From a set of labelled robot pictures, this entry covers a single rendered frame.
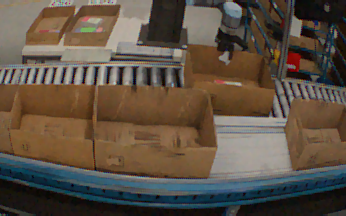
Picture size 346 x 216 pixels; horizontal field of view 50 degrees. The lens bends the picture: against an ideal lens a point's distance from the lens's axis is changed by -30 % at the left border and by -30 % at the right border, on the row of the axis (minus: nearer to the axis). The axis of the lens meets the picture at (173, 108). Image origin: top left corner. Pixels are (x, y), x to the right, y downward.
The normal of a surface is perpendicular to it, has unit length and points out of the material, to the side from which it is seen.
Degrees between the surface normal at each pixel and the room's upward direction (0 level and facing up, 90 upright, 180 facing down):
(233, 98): 91
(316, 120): 89
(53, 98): 90
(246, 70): 89
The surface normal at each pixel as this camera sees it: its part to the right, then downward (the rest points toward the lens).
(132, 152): 0.06, 0.64
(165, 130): 0.14, -0.77
